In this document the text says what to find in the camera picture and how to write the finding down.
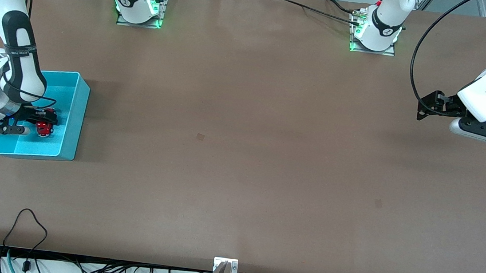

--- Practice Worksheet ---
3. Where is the red beetle toy car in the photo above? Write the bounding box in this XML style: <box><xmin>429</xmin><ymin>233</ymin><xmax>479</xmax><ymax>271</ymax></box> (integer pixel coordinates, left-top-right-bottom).
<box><xmin>34</xmin><ymin>109</ymin><xmax>57</xmax><ymax>139</ymax></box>

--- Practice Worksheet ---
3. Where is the blue plastic box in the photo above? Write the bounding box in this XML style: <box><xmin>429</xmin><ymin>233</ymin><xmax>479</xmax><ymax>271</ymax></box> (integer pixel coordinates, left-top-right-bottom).
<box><xmin>0</xmin><ymin>64</ymin><xmax>93</xmax><ymax>165</ymax></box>

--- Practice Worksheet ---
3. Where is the white mounting plate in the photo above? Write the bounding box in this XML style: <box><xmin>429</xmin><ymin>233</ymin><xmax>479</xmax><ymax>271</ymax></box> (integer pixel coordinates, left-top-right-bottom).
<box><xmin>213</xmin><ymin>257</ymin><xmax>239</xmax><ymax>273</ymax></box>

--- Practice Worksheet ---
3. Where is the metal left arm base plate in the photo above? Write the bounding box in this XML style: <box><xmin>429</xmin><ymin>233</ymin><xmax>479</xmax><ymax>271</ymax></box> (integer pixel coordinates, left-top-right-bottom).
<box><xmin>348</xmin><ymin>7</ymin><xmax>399</xmax><ymax>57</ymax></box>

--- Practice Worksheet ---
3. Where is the thin black looped cable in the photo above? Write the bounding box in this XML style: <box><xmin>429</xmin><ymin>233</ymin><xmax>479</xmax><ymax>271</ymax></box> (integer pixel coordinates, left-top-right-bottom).
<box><xmin>0</xmin><ymin>206</ymin><xmax>50</xmax><ymax>273</ymax></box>

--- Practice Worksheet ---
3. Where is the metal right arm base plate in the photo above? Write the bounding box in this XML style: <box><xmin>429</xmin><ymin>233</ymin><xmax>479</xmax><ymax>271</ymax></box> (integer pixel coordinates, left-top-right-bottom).
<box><xmin>116</xmin><ymin>0</ymin><xmax>170</xmax><ymax>31</ymax></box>

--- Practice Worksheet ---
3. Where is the short black table cable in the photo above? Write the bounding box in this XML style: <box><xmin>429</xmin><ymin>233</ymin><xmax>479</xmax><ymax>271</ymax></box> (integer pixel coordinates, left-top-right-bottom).
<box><xmin>324</xmin><ymin>0</ymin><xmax>360</xmax><ymax>16</ymax></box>

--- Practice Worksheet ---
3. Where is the teal cable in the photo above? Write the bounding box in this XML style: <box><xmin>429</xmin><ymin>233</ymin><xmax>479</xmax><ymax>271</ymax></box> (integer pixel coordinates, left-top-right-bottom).
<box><xmin>4</xmin><ymin>248</ymin><xmax>20</xmax><ymax>273</ymax></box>

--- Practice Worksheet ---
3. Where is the long black table cable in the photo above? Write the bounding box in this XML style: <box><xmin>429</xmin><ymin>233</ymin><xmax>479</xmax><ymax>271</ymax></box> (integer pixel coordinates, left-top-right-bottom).
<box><xmin>259</xmin><ymin>0</ymin><xmax>363</xmax><ymax>26</ymax></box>

